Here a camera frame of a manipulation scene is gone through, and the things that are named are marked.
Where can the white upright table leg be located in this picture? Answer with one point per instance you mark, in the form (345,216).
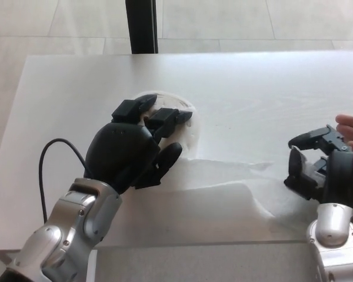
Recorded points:
(91,265)

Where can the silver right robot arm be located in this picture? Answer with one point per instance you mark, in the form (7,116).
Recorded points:
(332,252)

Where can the white toilet paper roll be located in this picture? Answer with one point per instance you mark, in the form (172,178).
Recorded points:
(191,138)

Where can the black vertical window post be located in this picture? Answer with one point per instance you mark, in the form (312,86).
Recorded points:
(141,26)

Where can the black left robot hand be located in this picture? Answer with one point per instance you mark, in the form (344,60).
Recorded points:
(120,149)

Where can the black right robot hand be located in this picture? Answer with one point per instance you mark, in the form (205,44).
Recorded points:
(342,176)

